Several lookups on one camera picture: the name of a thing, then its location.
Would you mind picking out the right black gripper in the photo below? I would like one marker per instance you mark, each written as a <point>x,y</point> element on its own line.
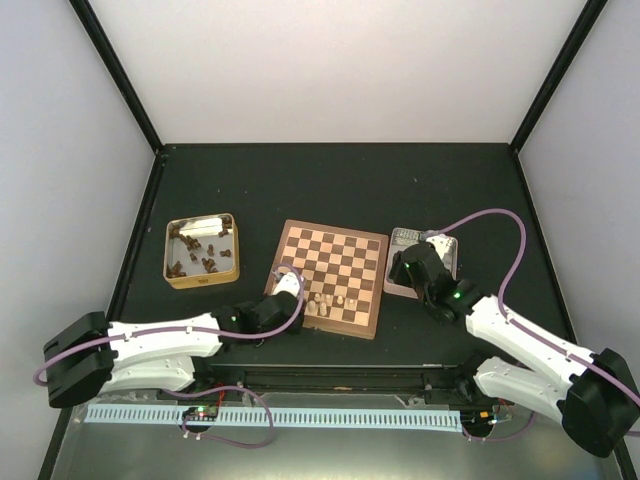
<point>398,272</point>

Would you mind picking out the second left white arm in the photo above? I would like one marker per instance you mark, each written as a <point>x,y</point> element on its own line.
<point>173,373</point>

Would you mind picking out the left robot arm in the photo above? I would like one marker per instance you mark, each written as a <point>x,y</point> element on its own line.
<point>94,356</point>

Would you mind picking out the second right white arm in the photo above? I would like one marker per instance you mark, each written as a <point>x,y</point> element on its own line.
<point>543,379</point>

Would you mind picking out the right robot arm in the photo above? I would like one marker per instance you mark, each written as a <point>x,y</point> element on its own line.
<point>593,396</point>

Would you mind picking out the pink tin with light pieces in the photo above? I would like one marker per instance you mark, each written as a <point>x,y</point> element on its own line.
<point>401,239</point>

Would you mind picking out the wooden chess board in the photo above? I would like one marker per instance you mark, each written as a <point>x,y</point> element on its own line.
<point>340,262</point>

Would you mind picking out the gold tin with dark pieces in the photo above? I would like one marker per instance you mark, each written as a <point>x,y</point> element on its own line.
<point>201,251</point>

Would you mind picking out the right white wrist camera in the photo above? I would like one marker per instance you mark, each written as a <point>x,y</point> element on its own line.
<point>446,247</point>

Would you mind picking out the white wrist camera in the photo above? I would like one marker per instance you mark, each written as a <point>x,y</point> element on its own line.
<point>291,282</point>
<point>446,247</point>

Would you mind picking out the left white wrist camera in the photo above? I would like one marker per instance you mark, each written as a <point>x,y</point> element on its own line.
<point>291,282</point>

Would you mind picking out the light blue cable duct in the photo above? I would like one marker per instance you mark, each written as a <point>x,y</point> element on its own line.
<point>315,418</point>

